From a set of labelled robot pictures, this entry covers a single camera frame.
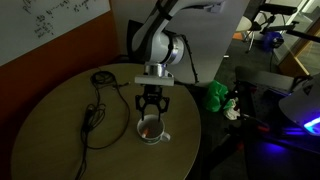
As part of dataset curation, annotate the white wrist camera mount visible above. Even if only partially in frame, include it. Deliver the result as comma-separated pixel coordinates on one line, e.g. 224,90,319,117
134,73,175,88

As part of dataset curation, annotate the whiteboard with writing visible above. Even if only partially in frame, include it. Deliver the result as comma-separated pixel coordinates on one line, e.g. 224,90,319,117
0,0,112,67

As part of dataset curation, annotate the black office chair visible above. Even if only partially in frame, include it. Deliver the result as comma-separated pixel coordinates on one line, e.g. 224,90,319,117
125,19,178,83

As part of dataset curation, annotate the white mug cup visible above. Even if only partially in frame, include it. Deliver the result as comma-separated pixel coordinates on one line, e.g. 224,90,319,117
136,113,172,146

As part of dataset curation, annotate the black tangled cable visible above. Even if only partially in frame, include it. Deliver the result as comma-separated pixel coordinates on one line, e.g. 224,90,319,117
74,68,132,180

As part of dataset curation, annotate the blue background object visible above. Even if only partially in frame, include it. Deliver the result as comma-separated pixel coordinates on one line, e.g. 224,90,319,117
262,31,285,52

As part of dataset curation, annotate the black clamp with red handle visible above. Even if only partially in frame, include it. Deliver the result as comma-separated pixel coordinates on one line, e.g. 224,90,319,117
242,113,272,133
216,132,246,158

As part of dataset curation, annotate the white wall thermostat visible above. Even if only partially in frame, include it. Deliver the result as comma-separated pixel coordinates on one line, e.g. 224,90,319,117
209,3,225,14

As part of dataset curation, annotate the green plastic bag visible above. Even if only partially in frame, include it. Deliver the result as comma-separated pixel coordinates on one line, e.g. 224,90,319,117
203,79,230,113

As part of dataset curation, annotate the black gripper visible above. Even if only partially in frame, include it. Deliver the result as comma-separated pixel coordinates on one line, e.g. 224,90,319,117
134,84,171,123

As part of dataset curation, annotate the small white round table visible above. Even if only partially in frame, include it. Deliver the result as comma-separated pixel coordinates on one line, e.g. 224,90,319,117
234,15,255,35

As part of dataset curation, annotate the wooden cabinet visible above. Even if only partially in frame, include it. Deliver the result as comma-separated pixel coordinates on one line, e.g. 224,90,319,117
278,19,320,78

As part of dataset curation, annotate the white crumpled paper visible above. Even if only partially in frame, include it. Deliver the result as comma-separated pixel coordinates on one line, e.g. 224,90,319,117
222,96,242,121

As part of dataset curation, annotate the black robot mounting cart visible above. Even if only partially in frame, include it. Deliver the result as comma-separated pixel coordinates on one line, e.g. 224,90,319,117
213,65,320,180

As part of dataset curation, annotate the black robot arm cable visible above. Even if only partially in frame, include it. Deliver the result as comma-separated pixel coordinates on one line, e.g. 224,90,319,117
181,32,202,85

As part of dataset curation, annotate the black metal stand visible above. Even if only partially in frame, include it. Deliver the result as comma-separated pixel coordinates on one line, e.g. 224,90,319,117
245,2,302,55

